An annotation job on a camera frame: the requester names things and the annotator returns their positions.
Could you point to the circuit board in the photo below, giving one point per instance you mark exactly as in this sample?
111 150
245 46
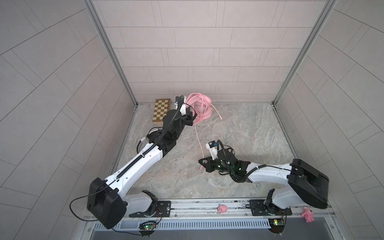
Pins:
277 226
148 226

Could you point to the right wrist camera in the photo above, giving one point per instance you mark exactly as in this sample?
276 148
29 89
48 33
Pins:
213 149

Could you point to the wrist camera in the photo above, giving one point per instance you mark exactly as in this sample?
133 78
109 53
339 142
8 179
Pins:
213 149
180 103

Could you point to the metal corner post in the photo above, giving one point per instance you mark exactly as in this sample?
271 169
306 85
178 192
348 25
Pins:
324 15
90 7

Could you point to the left circuit board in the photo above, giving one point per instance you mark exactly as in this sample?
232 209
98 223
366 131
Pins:
148 226

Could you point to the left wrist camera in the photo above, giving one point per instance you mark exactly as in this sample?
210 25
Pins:
180 103

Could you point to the pink headphones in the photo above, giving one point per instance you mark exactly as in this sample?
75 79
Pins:
202 105

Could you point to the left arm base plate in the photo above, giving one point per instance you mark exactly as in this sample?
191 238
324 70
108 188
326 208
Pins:
162 207

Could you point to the white black headphones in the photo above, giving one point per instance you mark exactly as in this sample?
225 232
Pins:
142 142

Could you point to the pink pig toy centre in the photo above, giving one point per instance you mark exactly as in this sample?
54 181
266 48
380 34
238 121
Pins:
222 209

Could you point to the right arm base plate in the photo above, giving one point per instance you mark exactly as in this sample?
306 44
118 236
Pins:
265 208

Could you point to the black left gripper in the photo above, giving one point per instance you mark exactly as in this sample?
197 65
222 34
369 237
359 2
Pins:
186 117

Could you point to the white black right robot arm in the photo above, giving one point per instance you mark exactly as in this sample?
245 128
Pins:
302 183

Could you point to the pink pig toy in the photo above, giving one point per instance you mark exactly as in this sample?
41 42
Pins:
308 215
222 209

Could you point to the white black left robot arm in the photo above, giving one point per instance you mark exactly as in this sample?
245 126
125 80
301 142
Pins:
108 199

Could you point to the right metal corner post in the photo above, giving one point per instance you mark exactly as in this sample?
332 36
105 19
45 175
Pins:
324 15

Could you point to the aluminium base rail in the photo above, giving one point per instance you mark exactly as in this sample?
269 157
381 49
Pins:
183 209

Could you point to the pink pig toy right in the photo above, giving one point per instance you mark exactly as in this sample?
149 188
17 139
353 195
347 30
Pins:
308 215

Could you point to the wooden chess board box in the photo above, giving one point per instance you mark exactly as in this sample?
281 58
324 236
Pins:
162 106

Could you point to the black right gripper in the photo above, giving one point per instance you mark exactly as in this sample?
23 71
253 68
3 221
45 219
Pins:
208 166

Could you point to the left metal corner post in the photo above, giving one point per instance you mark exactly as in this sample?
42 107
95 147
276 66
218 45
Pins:
90 7

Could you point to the right circuit board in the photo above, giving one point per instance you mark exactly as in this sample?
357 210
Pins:
277 226

